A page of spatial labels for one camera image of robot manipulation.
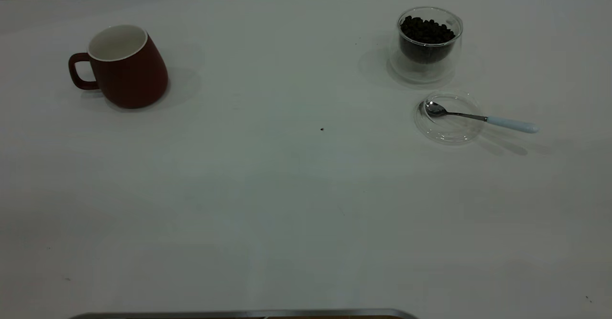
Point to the clear glass saucer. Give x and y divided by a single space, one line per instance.
449 133

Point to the clear double-wall glass cup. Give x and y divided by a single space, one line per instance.
425 71

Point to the red ceramic mug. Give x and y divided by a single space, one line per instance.
129 80

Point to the dark coffee beans pile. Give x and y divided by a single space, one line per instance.
425 32

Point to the silver metal edge strip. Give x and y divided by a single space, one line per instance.
239 314

